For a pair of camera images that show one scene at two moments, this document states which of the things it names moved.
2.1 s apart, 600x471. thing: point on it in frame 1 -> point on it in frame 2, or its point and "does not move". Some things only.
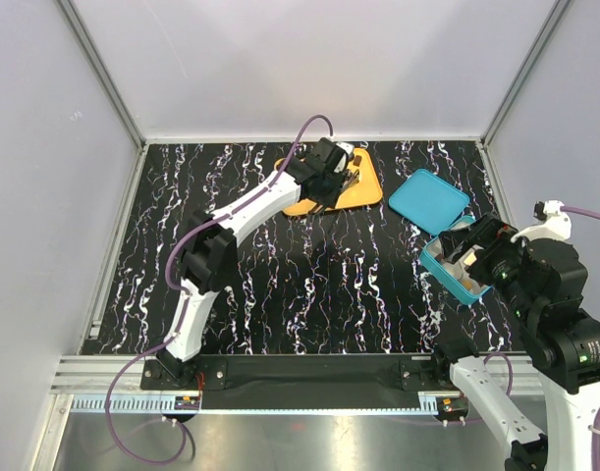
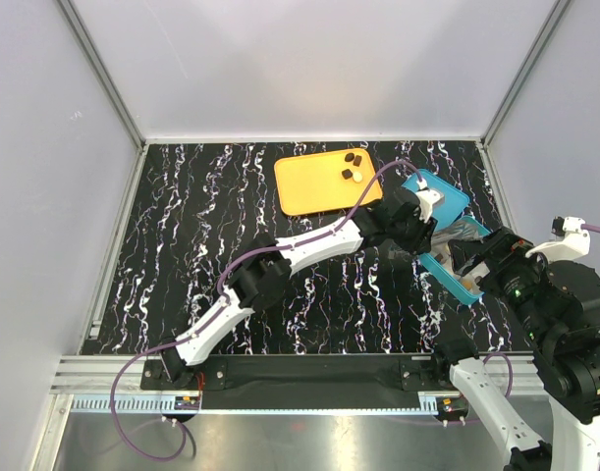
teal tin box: x=455 y=277 does not move
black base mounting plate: x=305 y=382 does not move
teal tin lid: x=429 y=201 does not move
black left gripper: x=330 y=199 -> x=419 y=242
